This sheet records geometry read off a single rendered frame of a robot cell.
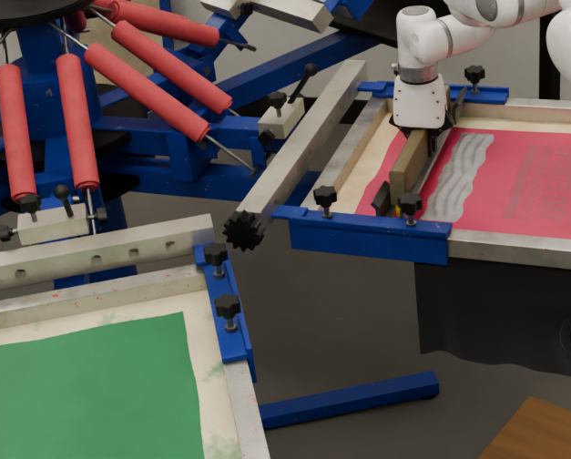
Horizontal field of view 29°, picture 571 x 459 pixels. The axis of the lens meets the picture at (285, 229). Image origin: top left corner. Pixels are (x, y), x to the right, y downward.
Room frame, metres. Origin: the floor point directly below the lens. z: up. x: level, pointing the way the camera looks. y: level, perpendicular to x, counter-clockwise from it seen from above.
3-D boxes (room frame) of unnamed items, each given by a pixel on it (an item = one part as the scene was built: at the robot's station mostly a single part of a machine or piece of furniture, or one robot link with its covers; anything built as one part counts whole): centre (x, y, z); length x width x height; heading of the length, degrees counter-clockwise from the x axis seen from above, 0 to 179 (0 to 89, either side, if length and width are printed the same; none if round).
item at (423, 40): (1.94, -0.30, 1.25); 0.15 x 0.10 x 0.11; 23
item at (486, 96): (2.24, -0.38, 0.97); 0.30 x 0.05 x 0.07; 66
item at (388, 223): (1.73, -0.15, 0.97); 0.30 x 0.05 x 0.07; 66
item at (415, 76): (1.98, -0.29, 1.18); 0.09 x 0.07 x 0.03; 66
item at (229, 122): (2.12, 0.03, 1.02); 0.17 x 0.06 x 0.05; 66
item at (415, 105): (1.98, -0.30, 1.12); 0.10 x 0.08 x 0.11; 66
